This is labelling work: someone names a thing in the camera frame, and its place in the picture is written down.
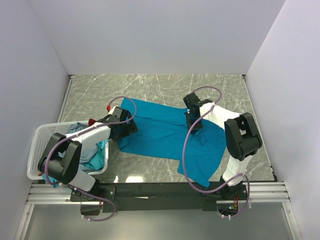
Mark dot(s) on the black base beam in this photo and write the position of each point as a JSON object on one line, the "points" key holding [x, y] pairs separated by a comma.
{"points": [[161, 196]]}

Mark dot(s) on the teal blue t shirt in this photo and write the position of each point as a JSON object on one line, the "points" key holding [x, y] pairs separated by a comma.
{"points": [[161, 133]]}

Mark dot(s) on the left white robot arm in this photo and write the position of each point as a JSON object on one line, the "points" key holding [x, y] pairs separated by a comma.
{"points": [[61, 157]]}

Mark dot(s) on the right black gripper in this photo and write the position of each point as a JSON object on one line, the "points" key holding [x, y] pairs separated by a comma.
{"points": [[197, 127]]}

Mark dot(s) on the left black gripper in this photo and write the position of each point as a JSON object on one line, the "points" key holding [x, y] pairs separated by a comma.
{"points": [[130, 128]]}

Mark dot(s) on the red garment in basket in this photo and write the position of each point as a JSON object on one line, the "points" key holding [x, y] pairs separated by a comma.
{"points": [[91, 122]]}

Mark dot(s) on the grey blue t shirt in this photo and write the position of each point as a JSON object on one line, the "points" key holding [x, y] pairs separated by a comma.
{"points": [[86, 142]]}

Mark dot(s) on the white plastic laundry basket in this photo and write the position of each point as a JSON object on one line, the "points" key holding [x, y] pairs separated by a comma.
{"points": [[40, 140]]}

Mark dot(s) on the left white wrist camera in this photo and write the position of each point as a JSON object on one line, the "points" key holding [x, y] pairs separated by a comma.
{"points": [[111, 109]]}

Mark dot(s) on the teal t shirt in basket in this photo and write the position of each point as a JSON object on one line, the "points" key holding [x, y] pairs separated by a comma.
{"points": [[91, 159]]}

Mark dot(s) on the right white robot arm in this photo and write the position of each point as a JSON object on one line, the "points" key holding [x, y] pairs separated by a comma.
{"points": [[243, 140]]}

